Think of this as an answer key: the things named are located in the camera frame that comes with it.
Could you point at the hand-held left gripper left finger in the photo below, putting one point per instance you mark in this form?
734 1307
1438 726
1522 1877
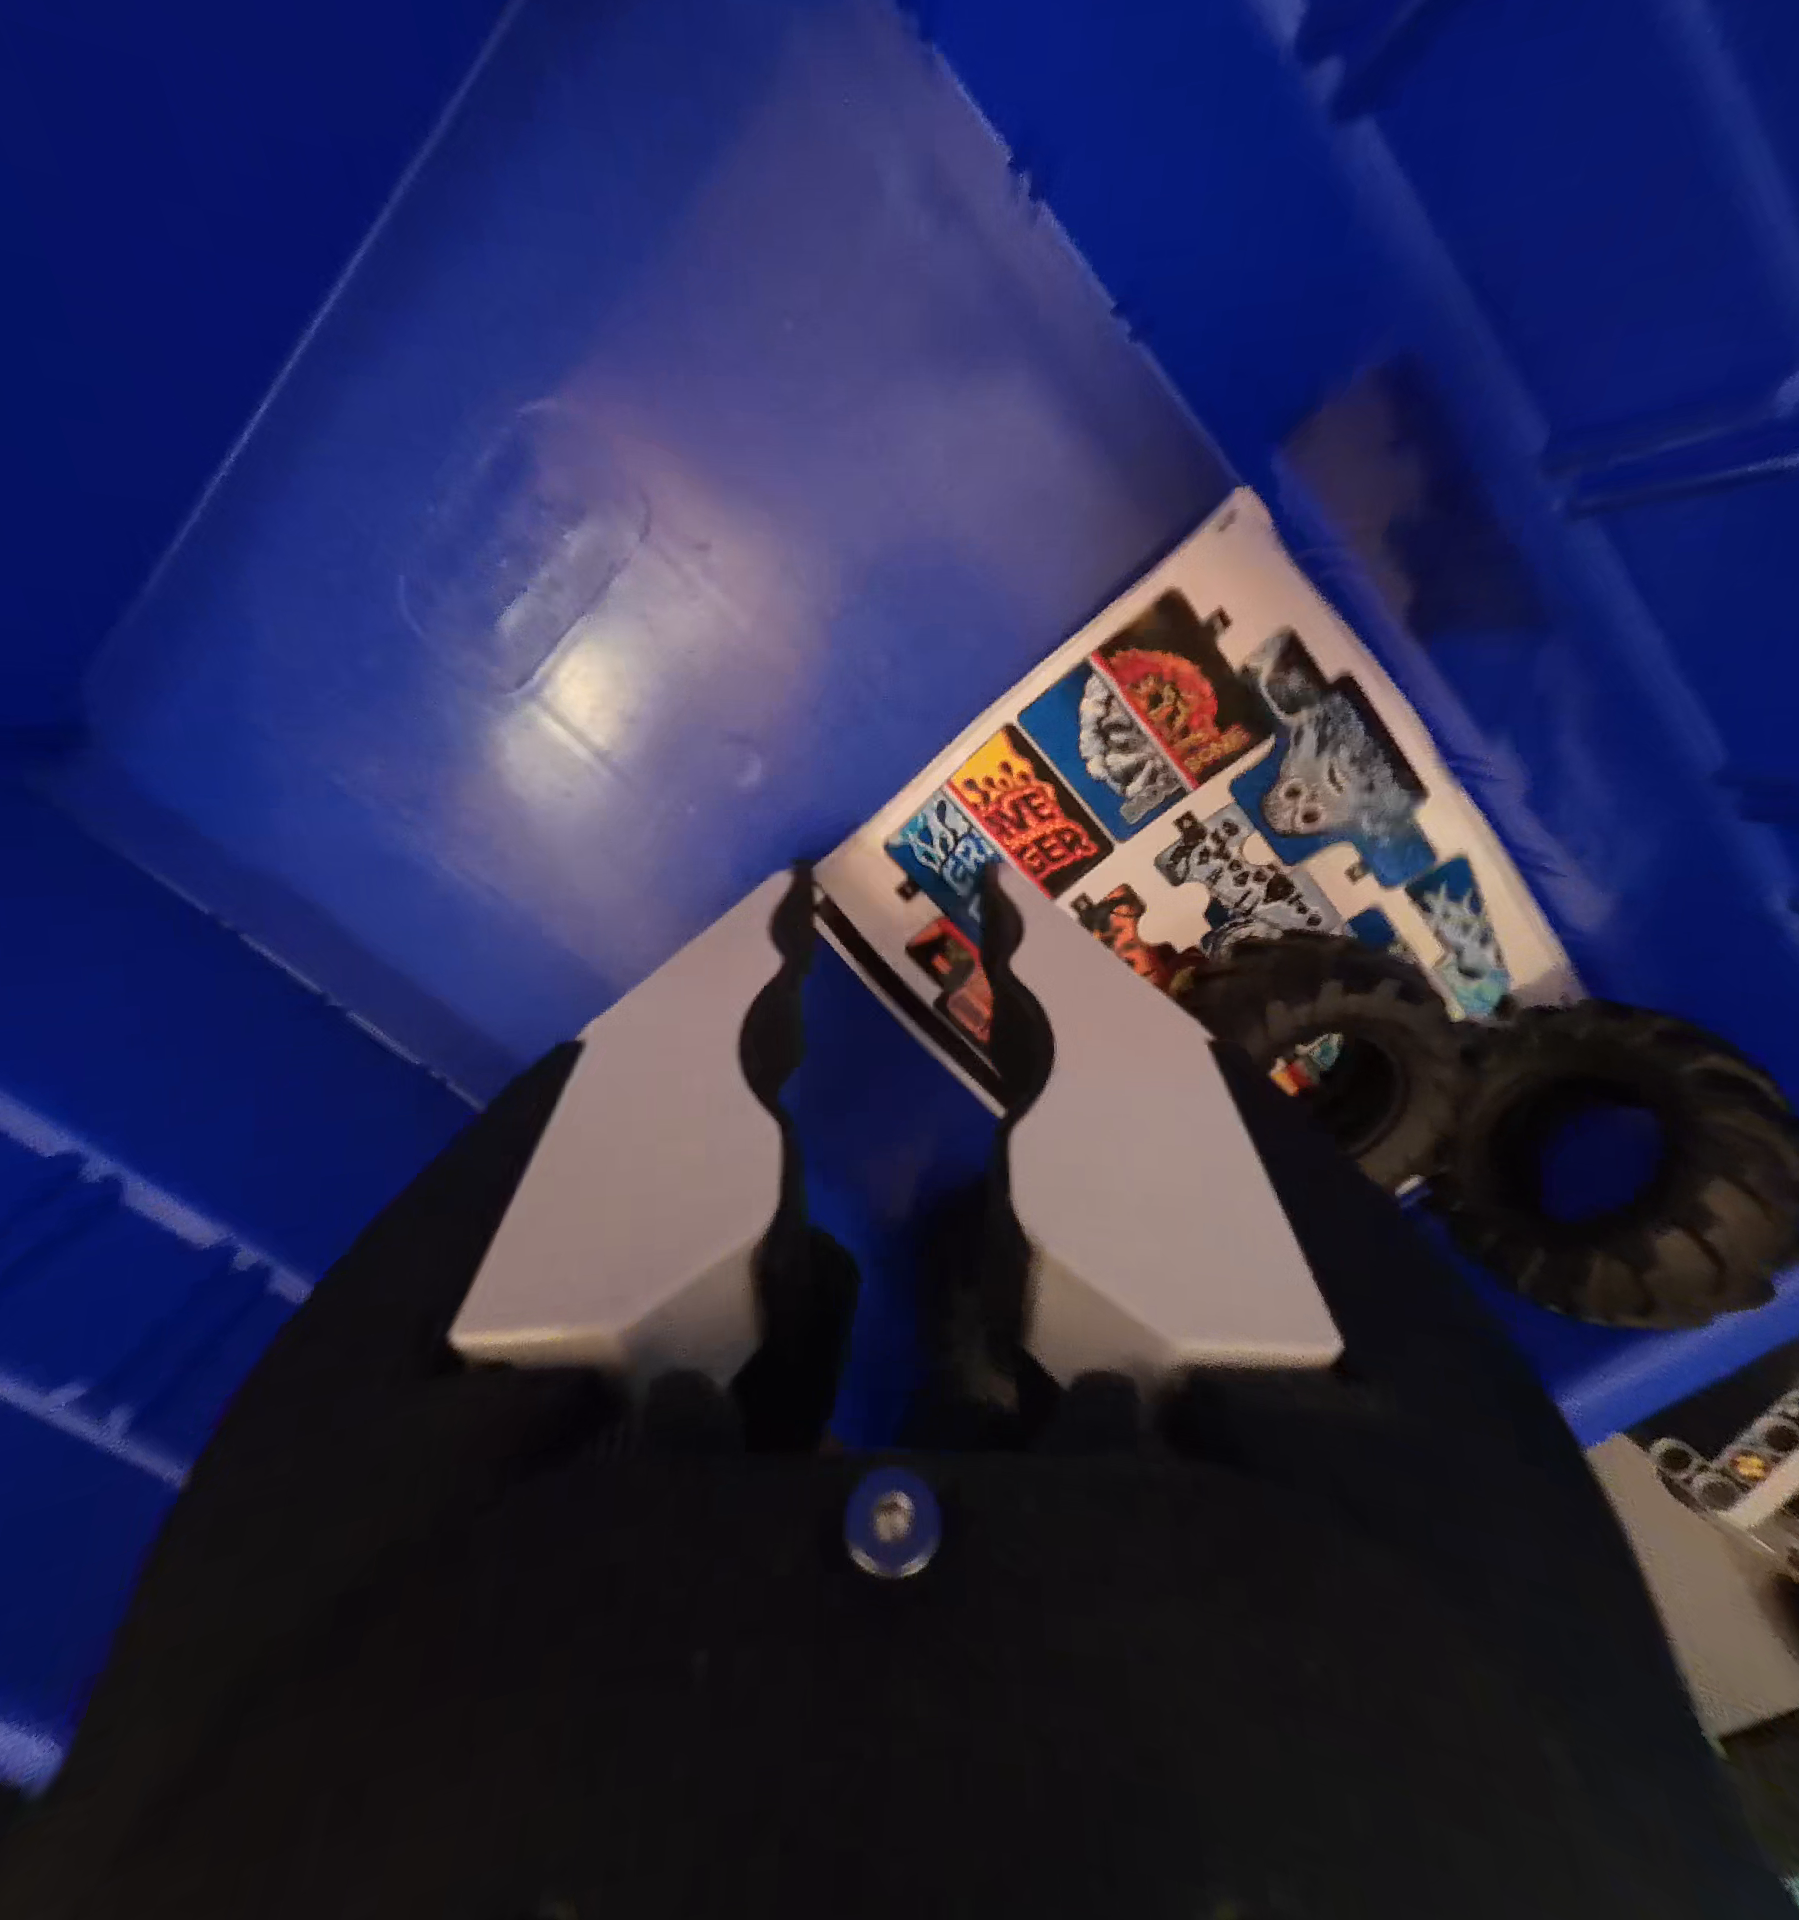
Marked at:
631 1200

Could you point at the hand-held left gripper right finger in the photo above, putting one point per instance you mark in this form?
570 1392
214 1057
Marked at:
1170 1200

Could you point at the toy sticker sheet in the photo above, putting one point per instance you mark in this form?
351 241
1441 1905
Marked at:
1291 748

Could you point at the tagged blue storage bin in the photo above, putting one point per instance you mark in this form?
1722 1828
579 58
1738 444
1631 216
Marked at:
539 450

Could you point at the grey desk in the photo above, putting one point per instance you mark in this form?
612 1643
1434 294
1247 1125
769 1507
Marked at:
1696 1589

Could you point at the black rubber toy tire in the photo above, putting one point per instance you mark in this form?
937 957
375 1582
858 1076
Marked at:
1740 1140
1259 990

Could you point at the black blue toy chassis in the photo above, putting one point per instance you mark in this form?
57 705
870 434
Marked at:
1771 1461

